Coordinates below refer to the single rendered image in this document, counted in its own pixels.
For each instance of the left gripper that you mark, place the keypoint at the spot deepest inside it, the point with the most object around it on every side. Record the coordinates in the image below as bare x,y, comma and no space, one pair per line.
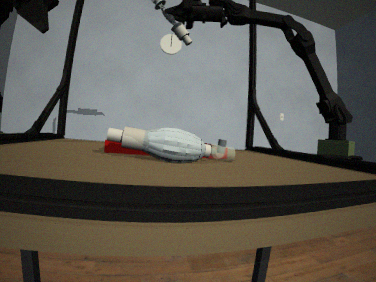
200,13

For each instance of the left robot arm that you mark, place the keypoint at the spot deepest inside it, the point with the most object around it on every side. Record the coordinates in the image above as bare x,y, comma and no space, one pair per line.
303,45

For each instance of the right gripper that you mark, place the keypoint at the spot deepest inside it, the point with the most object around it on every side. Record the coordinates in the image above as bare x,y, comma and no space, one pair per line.
35,12

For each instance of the red tray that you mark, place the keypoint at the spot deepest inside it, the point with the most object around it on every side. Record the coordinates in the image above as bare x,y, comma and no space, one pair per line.
113,147

